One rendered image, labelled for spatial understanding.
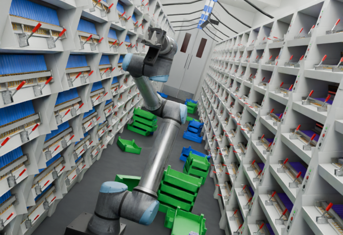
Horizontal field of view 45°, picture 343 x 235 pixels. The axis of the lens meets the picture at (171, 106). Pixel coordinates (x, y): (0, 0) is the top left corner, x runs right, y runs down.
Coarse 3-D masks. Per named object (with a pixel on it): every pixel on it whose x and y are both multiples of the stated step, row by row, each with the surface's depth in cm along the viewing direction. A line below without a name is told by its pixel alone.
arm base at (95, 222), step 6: (96, 216) 230; (102, 216) 228; (90, 222) 232; (96, 222) 228; (102, 222) 228; (108, 222) 228; (114, 222) 230; (90, 228) 229; (96, 228) 227; (102, 228) 227; (108, 228) 228; (114, 228) 230; (102, 234) 226; (108, 234) 227; (114, 234) 230
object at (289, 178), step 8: (272, 160) 247; (280, 160) 245; (288, 160) 246; (296, 160) 246; (272, 168) 239; (280, 168) 229; (288, 168) 229; (296, 168) 229; (304, 168) 229; (280, 176) 221; (288, 176) 221; (296, 176) 203; (304, 176) 213; (280, 184) 219; (288, 184) 208; (296, 184) 202; (288, 192) 201; (296, 192) 187
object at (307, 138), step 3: (294, 132) 240; (297, 132) 236; (300, 132) 232; (303, 135) 224; (306, 135) 223; (300, 138) 224; (303, 138) 221; (306, 138) 218; (309, 138) 215; (312, 141) 208; (315, 141) 207; (312, 144) 208; (315, 144) 203
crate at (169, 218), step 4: (168, 208) 313; (168, 212) 313; (172, 212) 315; (168, 216) 296; (172, 216) 315; (168, 220) 295; (172, 220) 311; (204, 220) 313; (164, 224) 296; (168, 224) 296; (172, 224) 296; (204, 224) 310; (204, 228) 295; (204, 232) 296
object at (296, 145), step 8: (288, 128) 244; (296, 128) 242; (304, 128) 244; (312, 128) 244; (320, 128) 232; (288, 136) 234; (288, 144) 227; (296, 144) 213; (304, 144) 212; (296, 152) 211; (304, 152) 196; (312, 152) 184; (304, 160) 196
